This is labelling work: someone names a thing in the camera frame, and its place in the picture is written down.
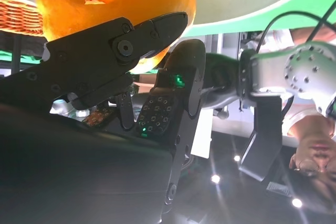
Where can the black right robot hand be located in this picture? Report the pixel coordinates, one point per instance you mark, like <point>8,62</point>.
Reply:
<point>78,169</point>

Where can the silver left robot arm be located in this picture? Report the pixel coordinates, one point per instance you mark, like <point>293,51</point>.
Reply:
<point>288,72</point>

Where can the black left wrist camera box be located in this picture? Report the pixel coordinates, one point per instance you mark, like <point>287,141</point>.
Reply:
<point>265,140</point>

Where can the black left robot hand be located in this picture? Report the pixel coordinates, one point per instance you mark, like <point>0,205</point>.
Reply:
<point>223,77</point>

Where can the orange wicker basket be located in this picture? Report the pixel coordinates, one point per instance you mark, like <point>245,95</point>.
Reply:
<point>18,19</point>

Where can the white partition panel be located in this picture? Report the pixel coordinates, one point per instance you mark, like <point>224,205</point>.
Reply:
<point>202,134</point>

